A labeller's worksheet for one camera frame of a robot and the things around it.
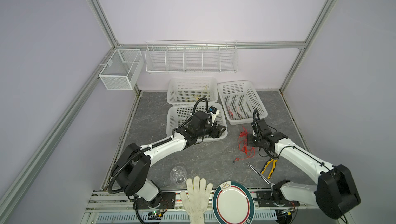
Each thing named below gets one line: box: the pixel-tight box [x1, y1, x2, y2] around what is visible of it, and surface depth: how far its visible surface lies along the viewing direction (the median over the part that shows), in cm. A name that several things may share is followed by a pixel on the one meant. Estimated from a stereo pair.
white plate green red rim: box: [212, 180, 256, 224], surface depth 74 cm
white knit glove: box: [179, 176, 213, 224], surface depth 76 cm
